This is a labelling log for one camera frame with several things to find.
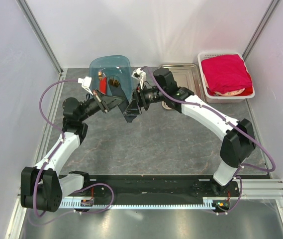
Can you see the red rolled napkin with cutlery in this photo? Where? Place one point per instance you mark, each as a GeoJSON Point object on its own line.
{"type": "Point", "coordinates": [102, 82]}

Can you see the stainless steel tray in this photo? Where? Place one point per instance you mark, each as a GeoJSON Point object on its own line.
{"type": "Point", "coordinates": [187, 75]}

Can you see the slotted grey cable duct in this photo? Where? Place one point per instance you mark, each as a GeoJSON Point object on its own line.
{"type": "Point", "coordinates": [84, 203]}

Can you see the blue transparent plastic container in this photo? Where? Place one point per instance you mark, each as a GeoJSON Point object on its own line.
{"type": "Point", "coordinates": [116, 67]}

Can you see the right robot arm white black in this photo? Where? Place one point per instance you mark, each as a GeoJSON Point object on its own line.
{"type": "Point", "coordinates": [236, 136]}

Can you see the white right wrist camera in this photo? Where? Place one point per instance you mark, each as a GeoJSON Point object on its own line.
{"type": "Point", "coordinates": [139, 75]}

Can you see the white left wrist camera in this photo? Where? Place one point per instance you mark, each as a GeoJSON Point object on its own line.
{"type": "Point", "coordinates": [86, 83]}

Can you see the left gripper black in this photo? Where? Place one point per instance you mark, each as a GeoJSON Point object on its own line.
{"type": "Point", "coordinates": [106, 102]}

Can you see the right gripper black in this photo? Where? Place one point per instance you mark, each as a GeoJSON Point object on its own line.
{"type": "Point", "coordinates": [140, 96]}

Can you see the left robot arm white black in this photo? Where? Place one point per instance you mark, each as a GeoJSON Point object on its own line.
{"type": "Point", "coordinates": [41, 186]}

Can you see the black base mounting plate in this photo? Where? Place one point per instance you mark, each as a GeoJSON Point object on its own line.
{"type": "Point", "coordinates": [157, 189]}

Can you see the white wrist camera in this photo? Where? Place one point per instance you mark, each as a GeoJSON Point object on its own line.
{"type": "Point", "coordinates": [86, 83]}
{"type": "Point", "coordinates": [139, 75]}

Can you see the aluminium frame rail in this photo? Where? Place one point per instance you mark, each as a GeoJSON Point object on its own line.
{"type": "Point", "coordinates": [262, 189]}

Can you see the gold fork green handle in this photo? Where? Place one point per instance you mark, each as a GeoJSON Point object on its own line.
{"type": "Point", "coordinates": [113, 82]}

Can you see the red folded cloth stack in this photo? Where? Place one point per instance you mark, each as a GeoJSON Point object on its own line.
{"type": "Point", "coordinates": [226, 75]}

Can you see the white plastic basket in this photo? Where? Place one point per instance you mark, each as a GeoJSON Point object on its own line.
{"type": "Point", "coordinates": [219, 99]}

